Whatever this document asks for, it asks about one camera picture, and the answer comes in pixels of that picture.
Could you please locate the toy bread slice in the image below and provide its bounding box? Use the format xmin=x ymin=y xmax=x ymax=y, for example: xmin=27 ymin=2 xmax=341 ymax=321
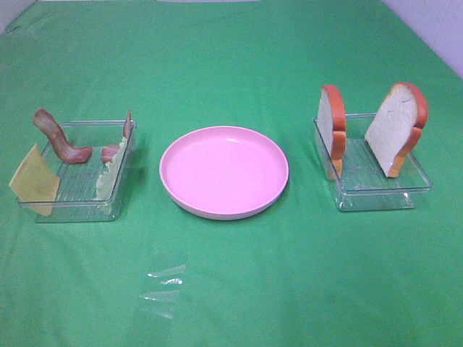
xmin=365 ymin=82 xmax=428 ymax=178
xmin=317 ymin=85 xmax=347 ymax=176

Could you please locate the toy lettuce leaf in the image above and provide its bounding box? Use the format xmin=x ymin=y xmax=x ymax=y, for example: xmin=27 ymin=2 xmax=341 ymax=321
xmin=93 ymin=147 xmax=126 ymax=201

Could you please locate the curved toy bacon strip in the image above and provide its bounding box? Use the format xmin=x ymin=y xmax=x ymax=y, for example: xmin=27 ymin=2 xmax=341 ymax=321
xmin=33 ymin=108 xmax=92 ymax=164

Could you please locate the yellow toy cheese slice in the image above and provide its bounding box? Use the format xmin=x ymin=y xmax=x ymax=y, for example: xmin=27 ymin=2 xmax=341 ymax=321
xmin=9 ymin=143 xmax=60 ymax=202

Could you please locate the pink round plate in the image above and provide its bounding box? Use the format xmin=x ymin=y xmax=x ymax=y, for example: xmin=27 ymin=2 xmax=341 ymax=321
xmin=159 ymin=126 xmax=289 ymax=220

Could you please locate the green tablecloth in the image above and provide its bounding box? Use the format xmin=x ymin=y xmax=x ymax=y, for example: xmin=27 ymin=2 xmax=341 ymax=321
xmin=1 ymin=1 xmax=462 ymax=346

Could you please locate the clear right plastic tray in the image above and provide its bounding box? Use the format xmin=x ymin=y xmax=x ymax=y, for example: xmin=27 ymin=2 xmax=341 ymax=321
xmin=313 ymin=113 xmax=433 ymax=212

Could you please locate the clear plastic tray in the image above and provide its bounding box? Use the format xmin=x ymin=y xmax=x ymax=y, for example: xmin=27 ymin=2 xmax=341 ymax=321
xmin=313 ymin=113 xmax=433 ymax=212
xmin=17 ymin=120 xmax=136 ymax=223

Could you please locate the clear left plastic tray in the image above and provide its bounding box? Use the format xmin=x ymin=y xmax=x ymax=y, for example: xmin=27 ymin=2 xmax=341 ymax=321
xmin=17 ymin=120 xmax=136 ymax=223

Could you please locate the clear plastic film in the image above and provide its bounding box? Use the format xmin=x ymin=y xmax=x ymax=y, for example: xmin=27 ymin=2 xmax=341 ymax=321
xmin=139 ymin=264 xmax=187 ymax=320

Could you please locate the leaning toy bread slice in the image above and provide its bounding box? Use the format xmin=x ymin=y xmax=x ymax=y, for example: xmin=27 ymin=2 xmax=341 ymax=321
xmin=365 ymin=82 xmax=428 ymax=178

